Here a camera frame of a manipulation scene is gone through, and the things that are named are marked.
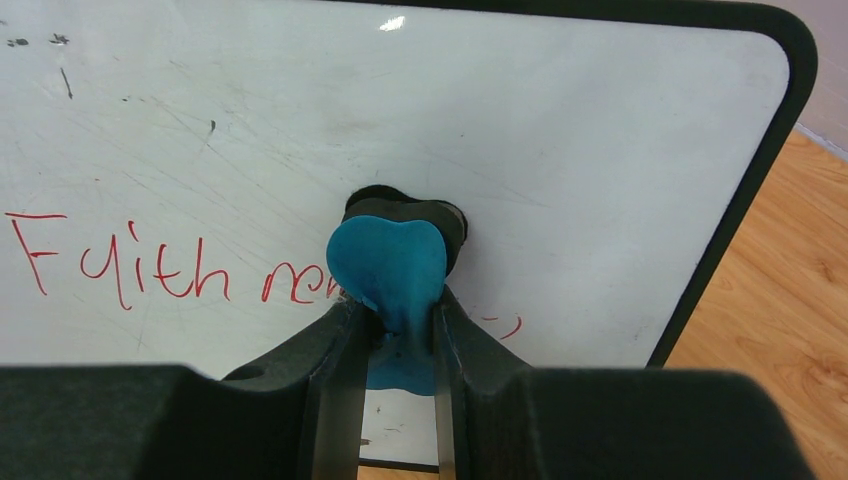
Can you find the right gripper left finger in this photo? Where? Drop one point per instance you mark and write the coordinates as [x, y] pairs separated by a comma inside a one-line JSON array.
[[311, 392]]

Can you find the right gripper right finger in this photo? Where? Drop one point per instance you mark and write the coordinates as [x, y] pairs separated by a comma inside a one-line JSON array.
[[480, 404]]

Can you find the blue eraser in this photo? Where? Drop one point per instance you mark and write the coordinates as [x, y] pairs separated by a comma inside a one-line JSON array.
[[392, 253]]

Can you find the small whiteboard black frame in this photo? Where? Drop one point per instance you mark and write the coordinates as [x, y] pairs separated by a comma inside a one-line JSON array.
[[172, 171]]

